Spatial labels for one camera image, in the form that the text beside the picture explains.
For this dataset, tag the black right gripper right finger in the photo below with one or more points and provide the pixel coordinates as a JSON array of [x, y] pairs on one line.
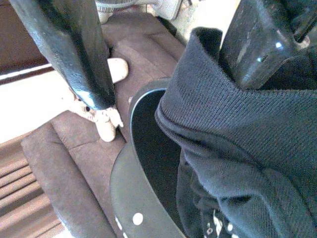
[[257, 44]]

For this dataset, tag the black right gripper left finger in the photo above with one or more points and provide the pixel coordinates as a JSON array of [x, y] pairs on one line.
[[74, 49]]

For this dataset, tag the white plush toy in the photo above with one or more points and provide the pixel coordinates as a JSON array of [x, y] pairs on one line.
[[109, 126]]

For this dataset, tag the dark brown sofa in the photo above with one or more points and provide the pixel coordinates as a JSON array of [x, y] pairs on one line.
[[74, 173]]

